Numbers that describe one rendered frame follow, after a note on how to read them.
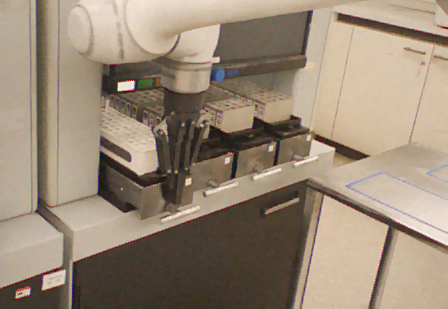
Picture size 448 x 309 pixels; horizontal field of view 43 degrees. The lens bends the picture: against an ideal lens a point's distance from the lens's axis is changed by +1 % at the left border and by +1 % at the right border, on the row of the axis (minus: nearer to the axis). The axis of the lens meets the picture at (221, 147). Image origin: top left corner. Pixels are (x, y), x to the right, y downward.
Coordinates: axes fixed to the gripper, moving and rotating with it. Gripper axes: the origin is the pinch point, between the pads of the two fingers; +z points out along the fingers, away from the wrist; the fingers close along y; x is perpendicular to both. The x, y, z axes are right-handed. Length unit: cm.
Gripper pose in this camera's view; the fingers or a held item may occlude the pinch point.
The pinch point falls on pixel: (175, 186)
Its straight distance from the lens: 113.1
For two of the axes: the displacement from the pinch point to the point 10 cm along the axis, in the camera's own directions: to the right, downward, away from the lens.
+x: 6.9, 3.4, -6.4
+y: -7.2, 1.8, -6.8
